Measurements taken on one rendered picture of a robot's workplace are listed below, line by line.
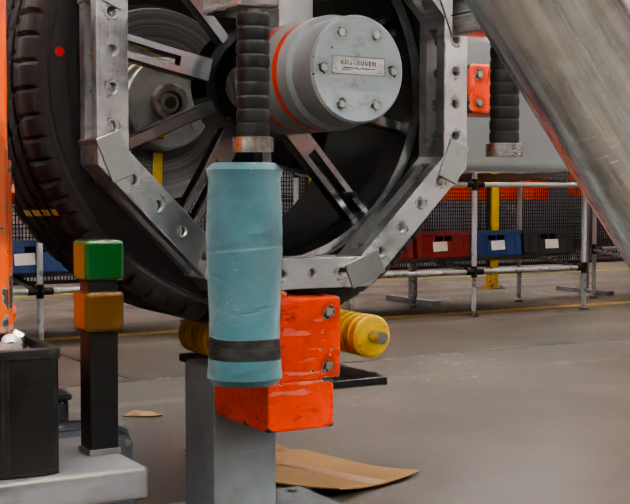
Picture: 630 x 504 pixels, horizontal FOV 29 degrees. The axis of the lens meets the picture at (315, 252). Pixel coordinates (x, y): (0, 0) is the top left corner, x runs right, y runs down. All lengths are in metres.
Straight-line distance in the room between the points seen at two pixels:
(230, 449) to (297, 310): 0.26
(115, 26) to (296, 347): 0.46
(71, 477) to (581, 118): 0.57
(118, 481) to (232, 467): 0.59
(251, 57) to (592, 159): 0.52
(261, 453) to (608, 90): 1.03
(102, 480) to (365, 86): 0.57
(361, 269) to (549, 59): 0.82
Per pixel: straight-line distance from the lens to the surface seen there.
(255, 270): 1.38
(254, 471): 1.74
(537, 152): 2.35
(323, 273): 1.58
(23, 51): 1.52
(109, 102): 1.45
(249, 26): 1.29
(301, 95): 1.44
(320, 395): 1.58
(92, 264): 1.18
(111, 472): 1.14
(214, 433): 1.70
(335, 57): 1.42
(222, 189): 1.39
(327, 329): 1.58
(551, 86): 0.83
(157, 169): 2.04
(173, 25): 2.08
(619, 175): 0.86
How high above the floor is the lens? 0.71
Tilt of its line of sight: 3 degrees down
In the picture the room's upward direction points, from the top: straight up
